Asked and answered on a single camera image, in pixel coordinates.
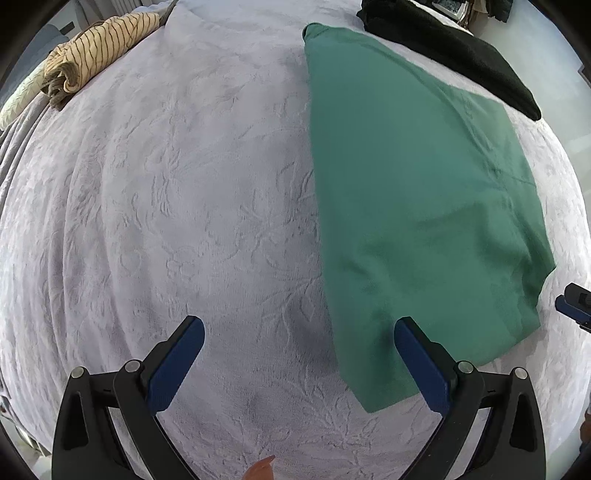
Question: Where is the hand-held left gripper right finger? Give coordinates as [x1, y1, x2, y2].
[394, 316, 547, 480]

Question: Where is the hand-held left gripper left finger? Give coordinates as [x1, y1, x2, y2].
[52, 315, 205, 480]

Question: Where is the green button shirt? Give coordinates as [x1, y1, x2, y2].
[302, 22, 556, 414]

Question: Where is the person's left hand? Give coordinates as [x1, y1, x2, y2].
[243, 455, 278, 480]

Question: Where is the lavender embossed bed blanket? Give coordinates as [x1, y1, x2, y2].
[0, 0, 591, 480]

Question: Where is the folded black garment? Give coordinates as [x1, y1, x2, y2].
[356, 0, 542, 121]

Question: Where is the cream cloth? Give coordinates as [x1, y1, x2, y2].
[0, 73, 51, 131]

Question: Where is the beige striped cloth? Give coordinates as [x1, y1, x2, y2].
[42, 12, 161, 109]

